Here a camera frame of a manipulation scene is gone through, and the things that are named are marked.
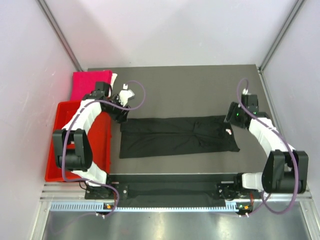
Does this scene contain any red plastic bin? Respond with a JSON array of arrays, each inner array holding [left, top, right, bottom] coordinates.
[[44, 100, 113, 183]]

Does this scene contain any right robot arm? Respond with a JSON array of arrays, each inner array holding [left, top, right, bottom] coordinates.
[[224, 93, 309, 198]]

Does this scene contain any folded white t-shirt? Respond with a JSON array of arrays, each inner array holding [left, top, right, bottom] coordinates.
[[110, 73, 118, 88]]

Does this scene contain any left corner aluminium post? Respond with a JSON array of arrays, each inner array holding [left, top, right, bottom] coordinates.
[[35, 0, 83, 72]]

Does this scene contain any grey slotted cable duct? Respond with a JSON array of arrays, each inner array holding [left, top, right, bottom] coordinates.
[[50, 201, 250, 213]]

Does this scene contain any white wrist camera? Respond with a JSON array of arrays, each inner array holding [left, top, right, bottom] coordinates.
[[118, 84, 135, 107], [241, 88, 250, 95]]

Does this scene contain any corner aluminium post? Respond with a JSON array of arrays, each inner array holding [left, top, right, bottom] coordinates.
[[257, 0, 306, 74], [35, 0, 83, 72]]

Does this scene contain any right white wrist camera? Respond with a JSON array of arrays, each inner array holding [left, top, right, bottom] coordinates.
[[241, 88, 250, 95]]

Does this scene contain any right corner aluminium post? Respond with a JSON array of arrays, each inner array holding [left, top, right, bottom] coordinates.
[[257, 0, 306, 74]]

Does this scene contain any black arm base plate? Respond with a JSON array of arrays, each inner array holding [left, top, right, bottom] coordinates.
[[84, 174, 261, 208]]

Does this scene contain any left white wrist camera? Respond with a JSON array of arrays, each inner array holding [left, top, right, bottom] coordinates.
[[118, 84, 135, 107]]

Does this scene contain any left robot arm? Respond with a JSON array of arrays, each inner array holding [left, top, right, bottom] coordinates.
[[52, 81, 135, 199]]

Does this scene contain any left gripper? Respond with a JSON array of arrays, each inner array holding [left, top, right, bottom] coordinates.
[[103, 94, 131, 124]]

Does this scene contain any folded pink t-shirt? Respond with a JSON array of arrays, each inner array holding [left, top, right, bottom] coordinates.
[[69, 70, 113, 101]]

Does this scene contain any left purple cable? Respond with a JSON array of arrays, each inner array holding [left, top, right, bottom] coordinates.
[[61, 80, 146, 213]]

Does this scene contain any black t-shirt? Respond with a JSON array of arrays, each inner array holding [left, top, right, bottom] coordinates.
[[119, 115, 240, 159]]

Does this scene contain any aluminium frame rail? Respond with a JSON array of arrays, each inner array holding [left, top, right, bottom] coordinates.
[[40, 182, 86, 202]]

